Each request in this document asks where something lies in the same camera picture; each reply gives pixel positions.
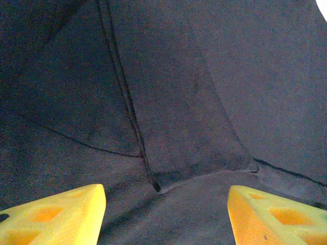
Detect black t-shirt with floral print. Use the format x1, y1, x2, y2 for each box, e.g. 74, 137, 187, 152
0, 0, 327, 245

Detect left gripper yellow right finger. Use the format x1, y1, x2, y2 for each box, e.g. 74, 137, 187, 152
227, 185, 327, 245

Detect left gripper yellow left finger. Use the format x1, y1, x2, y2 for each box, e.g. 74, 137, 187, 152
0, 183, 107, 245

